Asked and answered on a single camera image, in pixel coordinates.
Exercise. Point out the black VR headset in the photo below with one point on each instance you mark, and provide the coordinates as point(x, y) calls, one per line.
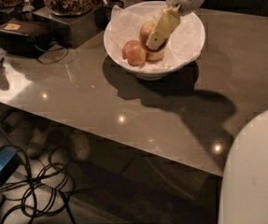
point(25, 38)

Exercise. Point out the white ceramic bowl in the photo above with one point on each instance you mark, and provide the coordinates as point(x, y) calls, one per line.
point(186, 52)

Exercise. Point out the black cup with spoon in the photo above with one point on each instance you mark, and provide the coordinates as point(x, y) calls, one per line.
point(104, 11)

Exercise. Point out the dark square riser block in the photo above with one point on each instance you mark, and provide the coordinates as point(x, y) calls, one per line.
point(72, 32)

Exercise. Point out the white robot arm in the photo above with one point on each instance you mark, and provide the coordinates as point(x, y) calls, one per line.
point(244, 190)

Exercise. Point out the metal serving spoon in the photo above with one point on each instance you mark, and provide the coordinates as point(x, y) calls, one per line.
point(27, 6)

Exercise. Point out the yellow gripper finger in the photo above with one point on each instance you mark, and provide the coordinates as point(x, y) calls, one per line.
point(167, 22)

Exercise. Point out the red apple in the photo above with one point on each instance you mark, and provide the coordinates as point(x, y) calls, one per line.
point(154, 56)
point(145, 31)
point(133, 53)

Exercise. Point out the blue foot pedal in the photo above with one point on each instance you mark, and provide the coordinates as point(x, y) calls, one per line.
point(9, 162)

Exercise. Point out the white paper liner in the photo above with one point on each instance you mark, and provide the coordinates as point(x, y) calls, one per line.
point(183, 38)

